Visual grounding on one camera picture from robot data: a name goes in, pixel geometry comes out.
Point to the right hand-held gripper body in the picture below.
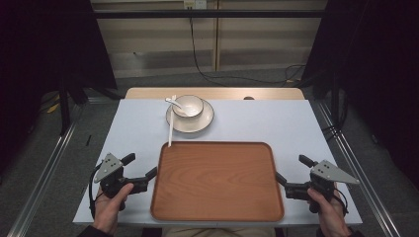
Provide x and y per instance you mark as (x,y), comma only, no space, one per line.
(329,173)

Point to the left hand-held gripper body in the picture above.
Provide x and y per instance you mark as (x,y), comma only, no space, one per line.
(110,166)

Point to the brown wooden tray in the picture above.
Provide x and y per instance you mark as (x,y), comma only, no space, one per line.
(214,184)

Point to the white plate with dark rim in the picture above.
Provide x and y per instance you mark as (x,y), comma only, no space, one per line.
(201,123)

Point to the white ceramic spoon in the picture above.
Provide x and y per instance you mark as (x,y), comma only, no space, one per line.
(171,101)

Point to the white bowl with dark rim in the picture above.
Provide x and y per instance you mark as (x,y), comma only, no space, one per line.
(193,104)

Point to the person's right hand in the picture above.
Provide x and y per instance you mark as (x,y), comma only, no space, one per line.
(329,214)

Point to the person's left hand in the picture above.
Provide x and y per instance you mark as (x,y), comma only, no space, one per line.
(107,214)

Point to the black metal stand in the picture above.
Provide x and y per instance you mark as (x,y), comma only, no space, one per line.
(335,98)
(65,108)

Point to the dark table grommet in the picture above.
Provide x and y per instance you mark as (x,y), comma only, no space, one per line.
(248,98)

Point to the black curtain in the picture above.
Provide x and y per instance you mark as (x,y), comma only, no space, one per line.
(42,49)
(378,65)

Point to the aluminium floor rail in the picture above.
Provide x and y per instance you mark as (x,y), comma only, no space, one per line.
(365,184)
(42,184)

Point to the black horizontal frame bar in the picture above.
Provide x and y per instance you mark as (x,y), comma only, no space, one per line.
(210,14)

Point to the white wall socket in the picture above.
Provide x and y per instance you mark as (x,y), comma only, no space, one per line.
(195,4)

